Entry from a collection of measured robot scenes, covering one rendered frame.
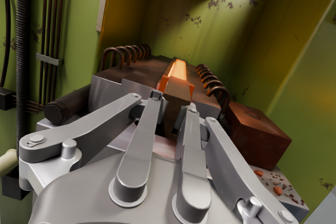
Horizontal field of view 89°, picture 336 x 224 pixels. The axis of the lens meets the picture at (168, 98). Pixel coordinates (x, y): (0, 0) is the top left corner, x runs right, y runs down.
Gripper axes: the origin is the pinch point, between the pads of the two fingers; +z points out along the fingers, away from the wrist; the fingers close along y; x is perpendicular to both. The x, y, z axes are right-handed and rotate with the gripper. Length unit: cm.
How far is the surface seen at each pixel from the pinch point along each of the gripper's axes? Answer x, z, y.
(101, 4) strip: 8.5, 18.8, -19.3
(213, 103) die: -0.6, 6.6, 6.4
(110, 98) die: -4.5, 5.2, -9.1
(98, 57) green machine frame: -2.5, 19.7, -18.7
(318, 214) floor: -101, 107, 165
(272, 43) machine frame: 13.3, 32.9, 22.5
